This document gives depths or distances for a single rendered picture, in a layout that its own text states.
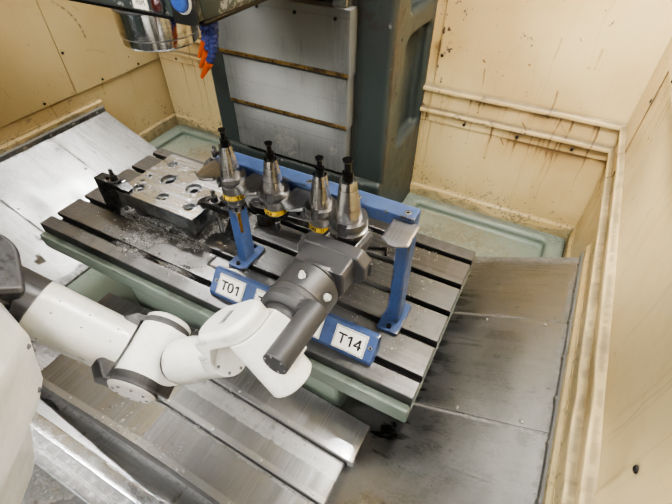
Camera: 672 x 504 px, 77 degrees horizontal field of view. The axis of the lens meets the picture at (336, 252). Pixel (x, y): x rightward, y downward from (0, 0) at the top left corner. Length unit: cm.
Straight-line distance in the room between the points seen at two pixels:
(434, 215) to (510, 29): 74
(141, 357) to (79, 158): 144
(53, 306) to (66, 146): 142
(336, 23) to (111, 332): 95
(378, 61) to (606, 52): 66
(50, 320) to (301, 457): 61
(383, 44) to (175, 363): 98
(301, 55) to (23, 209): 116
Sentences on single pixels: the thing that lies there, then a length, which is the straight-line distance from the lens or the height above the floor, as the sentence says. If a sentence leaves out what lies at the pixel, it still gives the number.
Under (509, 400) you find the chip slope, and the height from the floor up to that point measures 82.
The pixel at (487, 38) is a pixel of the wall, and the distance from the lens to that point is 159.
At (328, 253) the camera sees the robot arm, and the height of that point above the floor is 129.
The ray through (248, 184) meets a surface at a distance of 92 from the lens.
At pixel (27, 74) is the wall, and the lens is 209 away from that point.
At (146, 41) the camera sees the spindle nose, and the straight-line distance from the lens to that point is 101.
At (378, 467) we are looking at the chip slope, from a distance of 108.
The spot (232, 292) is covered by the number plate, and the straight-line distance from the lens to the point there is 108.
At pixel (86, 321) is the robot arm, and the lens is 76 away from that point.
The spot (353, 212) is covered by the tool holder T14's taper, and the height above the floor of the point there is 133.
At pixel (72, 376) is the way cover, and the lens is 137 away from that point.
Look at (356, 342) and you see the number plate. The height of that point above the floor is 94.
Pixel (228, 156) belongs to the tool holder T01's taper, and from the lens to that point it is 90.
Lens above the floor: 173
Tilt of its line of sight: 44 degrees down
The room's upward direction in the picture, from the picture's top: straight up
